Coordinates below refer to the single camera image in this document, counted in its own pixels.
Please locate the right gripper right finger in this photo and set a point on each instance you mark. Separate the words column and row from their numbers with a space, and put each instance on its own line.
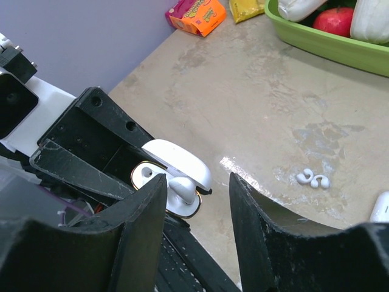
column 279, row 250

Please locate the white clip earbud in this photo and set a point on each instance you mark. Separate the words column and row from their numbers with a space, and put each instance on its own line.
column 305, row 177
column 320, row 181

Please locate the pink orange snack box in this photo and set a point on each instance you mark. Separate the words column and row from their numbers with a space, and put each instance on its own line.
column 199, row 17

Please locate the white clip earbud right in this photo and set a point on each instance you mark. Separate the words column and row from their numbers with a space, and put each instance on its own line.
column 320, row 181

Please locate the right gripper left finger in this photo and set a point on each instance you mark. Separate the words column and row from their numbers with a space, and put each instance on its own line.
column 116, row 250

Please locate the yellow napa cabbage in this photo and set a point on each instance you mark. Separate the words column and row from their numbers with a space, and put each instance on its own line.
column 370, row 21

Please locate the white gold-rimmed charging case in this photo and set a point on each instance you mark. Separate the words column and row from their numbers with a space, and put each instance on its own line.
column 187, row 176

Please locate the red tomato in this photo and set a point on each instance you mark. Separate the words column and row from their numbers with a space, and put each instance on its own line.
column 335, row 21

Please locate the white clip earbud left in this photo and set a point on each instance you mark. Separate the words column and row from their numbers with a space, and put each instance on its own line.
column 305, row 177

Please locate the tall napa cabbage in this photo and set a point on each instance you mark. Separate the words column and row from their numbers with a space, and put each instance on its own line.
column 297, row 10

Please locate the yellow Lays chips bag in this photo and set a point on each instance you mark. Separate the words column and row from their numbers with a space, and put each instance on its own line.
column 243, row 10

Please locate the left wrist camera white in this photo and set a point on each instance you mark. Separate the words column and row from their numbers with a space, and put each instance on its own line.
column 29, row 105

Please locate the green plastic basket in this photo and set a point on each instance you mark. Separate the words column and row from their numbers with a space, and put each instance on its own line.
column 357, row 54

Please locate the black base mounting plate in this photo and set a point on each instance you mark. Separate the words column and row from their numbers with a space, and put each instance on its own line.
column 184, row 264

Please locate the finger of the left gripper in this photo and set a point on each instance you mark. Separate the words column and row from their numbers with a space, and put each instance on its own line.
column 98, row 131
column 65, row 167

